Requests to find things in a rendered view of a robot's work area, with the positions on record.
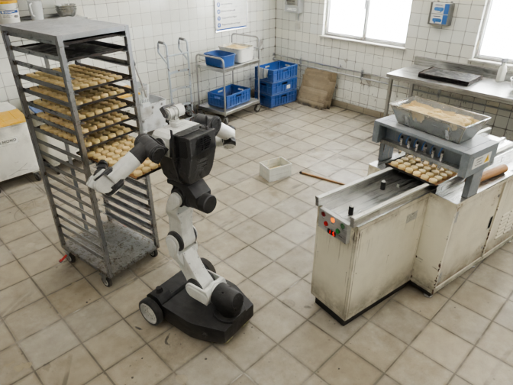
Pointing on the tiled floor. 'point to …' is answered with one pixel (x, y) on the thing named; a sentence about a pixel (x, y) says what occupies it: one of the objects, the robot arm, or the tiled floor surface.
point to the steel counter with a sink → (485, 89)
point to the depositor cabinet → (459, 227)
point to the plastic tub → (275, 169)
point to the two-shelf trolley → (232, 83)
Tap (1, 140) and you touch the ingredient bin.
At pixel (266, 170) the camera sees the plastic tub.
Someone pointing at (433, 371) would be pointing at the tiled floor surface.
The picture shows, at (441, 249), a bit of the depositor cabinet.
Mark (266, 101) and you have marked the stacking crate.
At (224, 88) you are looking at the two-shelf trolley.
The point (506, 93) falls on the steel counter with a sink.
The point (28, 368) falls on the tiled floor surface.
